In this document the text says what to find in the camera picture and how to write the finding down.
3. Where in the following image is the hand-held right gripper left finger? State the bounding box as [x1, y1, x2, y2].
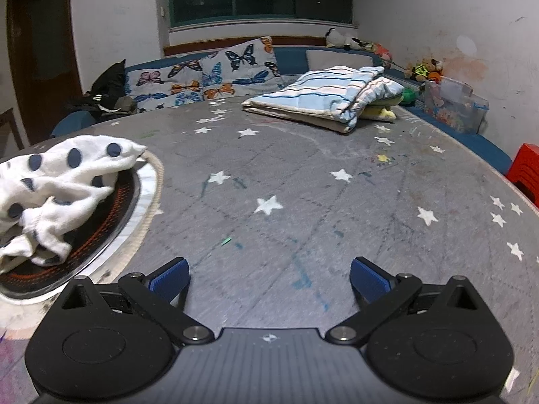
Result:
[59, 258, 215, 346]

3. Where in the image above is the black white plush toy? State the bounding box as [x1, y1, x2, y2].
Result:
[325, 27, 373, 51]

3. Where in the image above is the yellow orange plush toy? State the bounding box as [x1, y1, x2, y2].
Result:
[405, 58, 445, 85]

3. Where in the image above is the clear plastic storage box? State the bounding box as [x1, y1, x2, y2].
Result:
[423, 76, 490, 134]

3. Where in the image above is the round black induction cooktop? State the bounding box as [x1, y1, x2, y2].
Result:
[0, 151, 166, 308]

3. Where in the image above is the white navy-dotted garment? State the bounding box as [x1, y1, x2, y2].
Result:
[0, 135, 147, 274]

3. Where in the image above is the black jacket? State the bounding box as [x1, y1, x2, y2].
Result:
[65, 60, 137, 121]

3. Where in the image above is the blue sofa bench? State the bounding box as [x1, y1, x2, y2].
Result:
[51, 44, 512, 175]

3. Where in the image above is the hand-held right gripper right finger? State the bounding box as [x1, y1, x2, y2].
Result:
[325, 256, 480, 344]

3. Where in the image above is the brown wooden door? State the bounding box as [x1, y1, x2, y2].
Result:
[6, 0, 83, 146]

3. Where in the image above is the folded striped blue blanket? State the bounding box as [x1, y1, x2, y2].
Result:
[242, 66, 407, 134]

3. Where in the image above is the grey cushion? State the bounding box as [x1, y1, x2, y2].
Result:
[306, 48, 373, 72]

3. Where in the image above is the red plastic stool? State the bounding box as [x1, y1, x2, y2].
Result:
[505, 143, 539, 208]

